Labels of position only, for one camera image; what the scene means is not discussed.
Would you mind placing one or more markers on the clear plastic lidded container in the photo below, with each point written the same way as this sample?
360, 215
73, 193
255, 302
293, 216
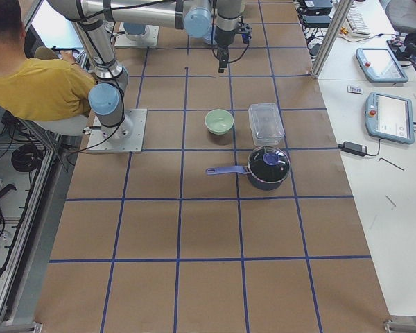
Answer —
265, 124

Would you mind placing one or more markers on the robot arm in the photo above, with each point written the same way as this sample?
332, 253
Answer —
223, 20
135, 29

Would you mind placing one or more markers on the allen key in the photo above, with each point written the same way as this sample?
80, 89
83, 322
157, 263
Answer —
391, 163

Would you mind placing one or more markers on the teach pendant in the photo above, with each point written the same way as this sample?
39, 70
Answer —
389, 117
380, 66

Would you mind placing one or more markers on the black power adapter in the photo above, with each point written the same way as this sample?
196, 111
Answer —
353, 148

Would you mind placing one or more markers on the upper teach pendant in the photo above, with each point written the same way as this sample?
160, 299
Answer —
380, 66

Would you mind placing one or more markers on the blue pot with glass lid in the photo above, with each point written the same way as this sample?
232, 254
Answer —
267, 167

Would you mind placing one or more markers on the lower teach pendant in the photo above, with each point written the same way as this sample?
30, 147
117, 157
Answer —
389, 117

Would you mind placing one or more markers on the aluminium frame post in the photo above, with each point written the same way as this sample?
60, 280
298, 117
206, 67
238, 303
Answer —
338, 19

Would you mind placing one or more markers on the white keyboard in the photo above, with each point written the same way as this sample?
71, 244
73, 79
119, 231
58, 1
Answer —
355, 24

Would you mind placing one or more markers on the green bowl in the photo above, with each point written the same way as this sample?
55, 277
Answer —
219, 121

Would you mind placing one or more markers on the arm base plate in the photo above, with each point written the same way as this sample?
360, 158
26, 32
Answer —
128, 137
148, 39

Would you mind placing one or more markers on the person in yellow shirt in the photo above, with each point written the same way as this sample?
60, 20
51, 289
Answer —
35, 89

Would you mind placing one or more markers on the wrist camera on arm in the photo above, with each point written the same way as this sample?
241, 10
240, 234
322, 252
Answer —
245, 31

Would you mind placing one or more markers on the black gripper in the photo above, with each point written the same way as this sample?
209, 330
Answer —
224, 37

